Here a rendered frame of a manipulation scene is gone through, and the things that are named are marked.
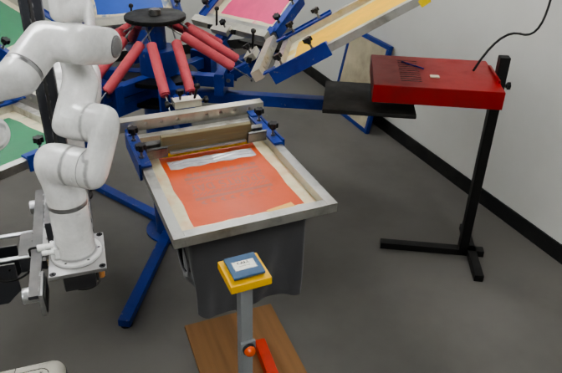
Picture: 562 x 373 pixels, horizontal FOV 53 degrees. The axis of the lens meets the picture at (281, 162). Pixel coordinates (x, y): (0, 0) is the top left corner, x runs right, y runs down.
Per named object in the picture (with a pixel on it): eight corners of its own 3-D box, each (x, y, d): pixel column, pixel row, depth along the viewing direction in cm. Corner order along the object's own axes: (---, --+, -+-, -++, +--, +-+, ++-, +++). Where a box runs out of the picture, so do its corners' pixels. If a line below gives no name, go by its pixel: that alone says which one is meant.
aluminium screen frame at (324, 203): (337, 212, 200) (337, 202, 199) (174, 249, 179) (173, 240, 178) (256, 123, 263) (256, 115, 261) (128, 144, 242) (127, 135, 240)
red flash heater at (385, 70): (482, 79, 308) (486, 58, 302) (501, 113, 268) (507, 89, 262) (369, 72, 313) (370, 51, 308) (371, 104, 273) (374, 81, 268)
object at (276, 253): (303, 294, 226) (309, 203, 205) (194, 325, 210) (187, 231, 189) (300, 289, 228) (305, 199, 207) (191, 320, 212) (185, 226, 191)
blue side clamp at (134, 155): (153, 178, 220) (151, 162, 217) (140, 181, 218) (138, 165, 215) (138, 145, 244) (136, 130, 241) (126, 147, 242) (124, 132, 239)
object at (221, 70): (256, 104, 288) (256, 82, 282) (96, 128, 260) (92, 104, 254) (208, 56, 353) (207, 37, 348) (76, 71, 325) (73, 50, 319)
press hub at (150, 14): (213, 238, 343) (204, 15, 278) (147, 254, 328) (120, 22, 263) (195, 205, 375) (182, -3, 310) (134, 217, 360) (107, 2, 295)
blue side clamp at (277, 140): (284, 154, 240) (284, 139, 237) (273, 155, 238) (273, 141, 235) (258, 125, 264) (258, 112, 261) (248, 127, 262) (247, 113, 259)
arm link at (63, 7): (49, 53, 186) (97, 50, 189) (39, -15, 179) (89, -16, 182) (56, 46, 201) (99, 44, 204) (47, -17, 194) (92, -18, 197)
